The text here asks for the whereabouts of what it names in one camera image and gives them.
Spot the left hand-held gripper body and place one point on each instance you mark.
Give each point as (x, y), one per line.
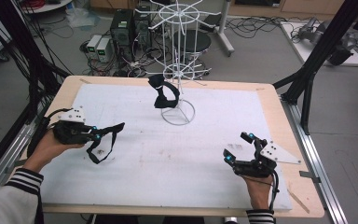
(71, 132)

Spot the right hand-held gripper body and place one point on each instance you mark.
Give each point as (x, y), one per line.
(254, 169)

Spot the person's right hand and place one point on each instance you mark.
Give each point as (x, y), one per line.
(259, 193)

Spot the person's left hand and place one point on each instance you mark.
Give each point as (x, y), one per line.
(42, 149)

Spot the wooden stick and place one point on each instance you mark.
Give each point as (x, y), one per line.
(298, 201)

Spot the metal table clamp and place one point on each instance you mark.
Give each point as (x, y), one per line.
(18, 162)
(309, 175)

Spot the white foam mat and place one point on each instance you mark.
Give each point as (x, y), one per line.
(174, 174)

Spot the white bench power supply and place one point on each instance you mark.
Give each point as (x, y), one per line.
(104, 49)
(92, 45)

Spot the large black computer tower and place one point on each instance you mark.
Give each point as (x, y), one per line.
(121, 34)

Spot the white floor board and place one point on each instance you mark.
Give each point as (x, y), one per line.
(307, 53)

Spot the black round stool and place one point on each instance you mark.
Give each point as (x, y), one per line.
(199, 42)

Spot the white stand leg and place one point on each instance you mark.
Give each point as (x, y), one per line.
(225, 31)

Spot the small black computer tower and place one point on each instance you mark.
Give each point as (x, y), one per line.
(143, 28)

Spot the clear plastic bag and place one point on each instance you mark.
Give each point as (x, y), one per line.
(80, 17)

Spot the grey robot device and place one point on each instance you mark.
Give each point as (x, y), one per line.
(310, 29)

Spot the black robot device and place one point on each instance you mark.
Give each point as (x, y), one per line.
(340, 53)

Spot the white round table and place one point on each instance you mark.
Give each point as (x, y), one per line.
(48, 6)

